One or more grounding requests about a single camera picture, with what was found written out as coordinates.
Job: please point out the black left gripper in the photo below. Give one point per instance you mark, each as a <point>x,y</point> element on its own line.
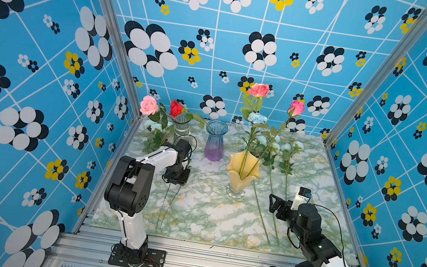
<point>183,180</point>

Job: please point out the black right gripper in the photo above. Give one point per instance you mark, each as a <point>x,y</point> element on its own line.
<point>286,206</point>

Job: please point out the clear ribbed glass vase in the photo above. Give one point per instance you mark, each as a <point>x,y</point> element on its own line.
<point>181,128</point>

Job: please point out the purple blue glass vase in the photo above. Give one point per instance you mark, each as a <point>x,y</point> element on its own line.
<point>214,150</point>

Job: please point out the yellow fluted glass vase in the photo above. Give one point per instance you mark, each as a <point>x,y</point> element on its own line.
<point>243,168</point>

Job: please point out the red rose stem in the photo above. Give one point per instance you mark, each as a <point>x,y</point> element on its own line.
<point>177,108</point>

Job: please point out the pink rose stem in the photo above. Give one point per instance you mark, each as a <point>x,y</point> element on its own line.
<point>156,112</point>

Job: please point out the pink and blue flower bunch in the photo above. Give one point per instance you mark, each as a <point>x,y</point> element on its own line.
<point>253,103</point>

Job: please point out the white blue flower stem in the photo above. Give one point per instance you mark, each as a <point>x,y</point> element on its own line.
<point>257,151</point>

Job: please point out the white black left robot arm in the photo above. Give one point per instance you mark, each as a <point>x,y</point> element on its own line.
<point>128,191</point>

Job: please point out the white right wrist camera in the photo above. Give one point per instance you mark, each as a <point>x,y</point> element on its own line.
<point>302,196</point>

